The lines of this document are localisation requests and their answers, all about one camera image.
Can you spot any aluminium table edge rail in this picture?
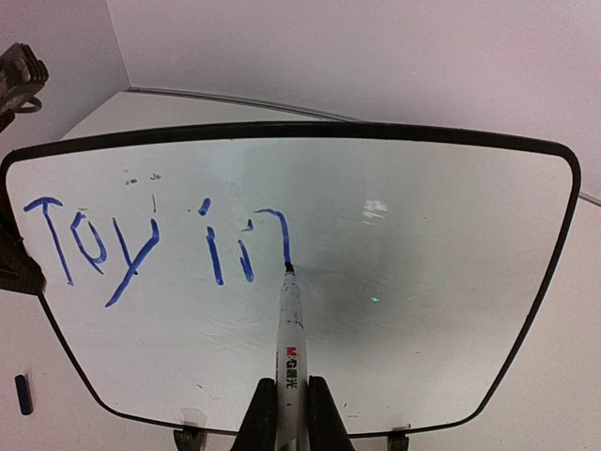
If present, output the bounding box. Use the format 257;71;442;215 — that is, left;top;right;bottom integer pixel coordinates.
127;86;600;205

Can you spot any white whiteboard with black frame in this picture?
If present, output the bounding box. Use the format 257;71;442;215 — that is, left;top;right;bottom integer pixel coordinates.
1;121;581;437

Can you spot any blue whiteboard marker pen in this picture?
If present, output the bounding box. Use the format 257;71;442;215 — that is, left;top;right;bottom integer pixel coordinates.
276;262;310;450

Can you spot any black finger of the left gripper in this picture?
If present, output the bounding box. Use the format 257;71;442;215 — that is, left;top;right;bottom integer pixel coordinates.
1;206;46;296

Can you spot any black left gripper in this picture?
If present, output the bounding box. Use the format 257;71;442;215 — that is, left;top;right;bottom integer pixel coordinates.
1;42;50;132

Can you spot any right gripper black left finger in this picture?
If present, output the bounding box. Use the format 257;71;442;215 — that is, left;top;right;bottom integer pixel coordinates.
237;378;277;451

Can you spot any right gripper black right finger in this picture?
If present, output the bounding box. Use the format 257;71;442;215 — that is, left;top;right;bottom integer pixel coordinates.
307;376;353;451

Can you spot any black whiteboard stand foot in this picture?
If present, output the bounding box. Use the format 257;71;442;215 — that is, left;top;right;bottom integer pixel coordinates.
387;428;409;451
173;427;206;451

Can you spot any blue marker cap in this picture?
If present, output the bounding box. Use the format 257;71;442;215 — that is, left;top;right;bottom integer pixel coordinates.
14;374;34;416

